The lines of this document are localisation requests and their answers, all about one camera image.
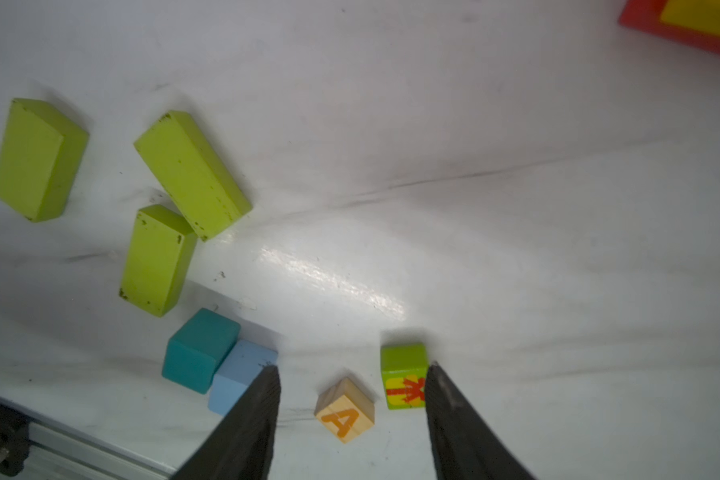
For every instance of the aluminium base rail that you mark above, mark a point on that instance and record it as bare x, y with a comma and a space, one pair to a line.
34, 448

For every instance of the wood cube letter A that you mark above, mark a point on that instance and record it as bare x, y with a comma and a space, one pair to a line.
345, 411

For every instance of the green block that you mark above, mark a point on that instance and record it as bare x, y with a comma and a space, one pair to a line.
160, 251
40, 154
185, 164

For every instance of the red wood block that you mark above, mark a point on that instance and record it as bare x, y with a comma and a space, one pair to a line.
644, 16

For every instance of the teal cube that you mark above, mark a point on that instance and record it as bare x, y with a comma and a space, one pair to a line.
195, 352

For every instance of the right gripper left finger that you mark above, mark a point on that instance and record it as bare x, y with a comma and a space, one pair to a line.
242, 445

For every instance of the green cube red print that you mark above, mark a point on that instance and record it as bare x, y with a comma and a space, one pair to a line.
404, 371

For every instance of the light blue cube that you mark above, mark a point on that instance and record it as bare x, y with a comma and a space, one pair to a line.
243, 364

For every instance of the yellow wood block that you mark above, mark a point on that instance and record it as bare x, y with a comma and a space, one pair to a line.
698, 15

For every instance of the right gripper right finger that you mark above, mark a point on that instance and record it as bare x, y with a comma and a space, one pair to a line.
463, 445

